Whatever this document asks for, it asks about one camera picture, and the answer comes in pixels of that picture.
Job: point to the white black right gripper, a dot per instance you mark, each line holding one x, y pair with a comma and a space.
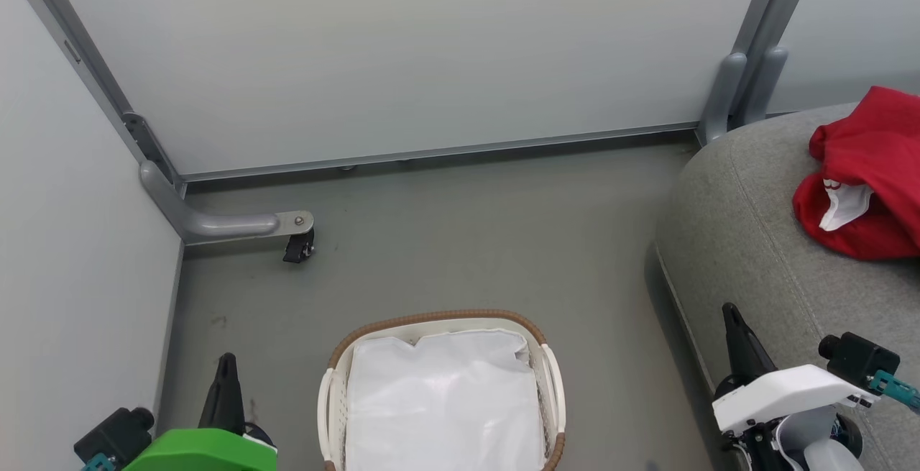
787, 392

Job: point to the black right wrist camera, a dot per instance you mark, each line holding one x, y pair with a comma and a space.
859, 357

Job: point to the white fabric basket liner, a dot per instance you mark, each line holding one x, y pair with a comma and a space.
445, 406

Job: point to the grey metal partition foot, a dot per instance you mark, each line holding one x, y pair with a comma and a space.
722, 93
767, 79
215, 224

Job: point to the black caster wheel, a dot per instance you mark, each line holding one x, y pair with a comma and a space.
299, 247

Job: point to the grey fabric sofa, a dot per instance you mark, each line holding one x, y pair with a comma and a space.
740, 241

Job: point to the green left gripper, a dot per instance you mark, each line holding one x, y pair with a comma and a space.
208, 453

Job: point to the red shirt with white trim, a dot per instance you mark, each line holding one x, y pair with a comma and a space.
877, 147

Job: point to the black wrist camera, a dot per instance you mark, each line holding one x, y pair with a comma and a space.
115, 435
859, 357

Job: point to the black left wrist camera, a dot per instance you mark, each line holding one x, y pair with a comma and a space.
115, 435

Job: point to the grey metal partition post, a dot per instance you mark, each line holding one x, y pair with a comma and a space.
780, 3
79, 54

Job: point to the white basket with woven rim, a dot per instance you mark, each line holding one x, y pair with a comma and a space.
553, 385

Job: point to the grey metal partition bottom rail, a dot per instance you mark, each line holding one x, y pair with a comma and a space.
431, 151

